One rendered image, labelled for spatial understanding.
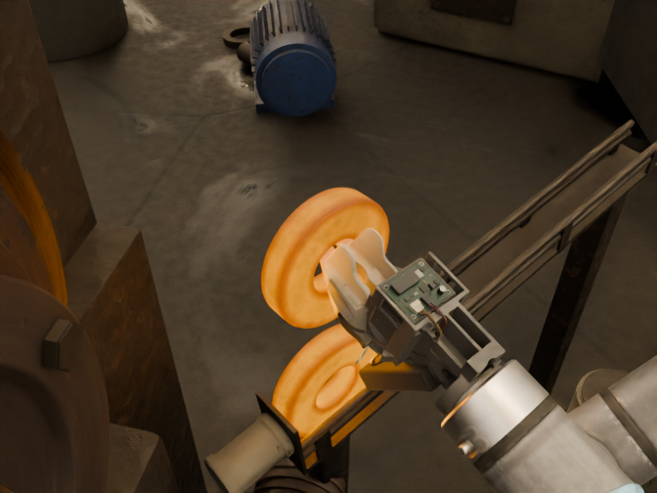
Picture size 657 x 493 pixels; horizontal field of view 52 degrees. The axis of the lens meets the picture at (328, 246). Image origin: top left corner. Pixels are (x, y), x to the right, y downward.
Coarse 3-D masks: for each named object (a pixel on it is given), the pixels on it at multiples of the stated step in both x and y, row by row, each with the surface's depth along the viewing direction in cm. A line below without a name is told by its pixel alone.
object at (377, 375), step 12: (372, 360) 71; (360, 372) 71; (372, 372) 69; (384, 372) 67; (396, 372) 65; (408, 372) 64; (420, 372) 62; (372, 384) 70; (384, 384) 68; (396, 384) 66; (408, 384) 64; (420, 384) 63; (432, 384) 62
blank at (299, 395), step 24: (336, 336) 79; (312, 360) 77; (336, 360) 79; (360, 360) 83; (288, 384) 78; (312, 384) 78; (336, 384) 87; (360, 384) 87; (288, 408) 78; (312, 408) 81; (336, 408) 86
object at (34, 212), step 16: (0, 128) 38; (0, 144) 38; (0, 160) 38; (16, 160) 40; (0, 176) 38; (16, 176) 40; (16, 192) 40; (32, 192) 42; (32, 208) 42; (32, 224) 42; (48, 224) 44; (48, 240) 44; (48, 256) 44; (64, 288) 47
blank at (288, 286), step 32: (352, 192) 68; (288, 224) 65; (320, 224) 64; (352, 224) 68; (384, 224) 72; (288, 256) 64; (320, 256) 67; (288, 288) 66; (320, 288) 71; (288, 320) 69; (320, 320) 73
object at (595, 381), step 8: (584, 376) 108; (592, 376) 107; (600, 376) 107; (608, 376) 107; (616, 376) 107; (624, 376) 107; (584, 384) 105; (592, 384) 105; (600, 384) 105; (608, 384) 105; (576, 392) 106; (584, 392) 104; (592, 392) 104; (600, 392) 104; (576, 400) 105; (584, 400) 103; (568, 408) 110
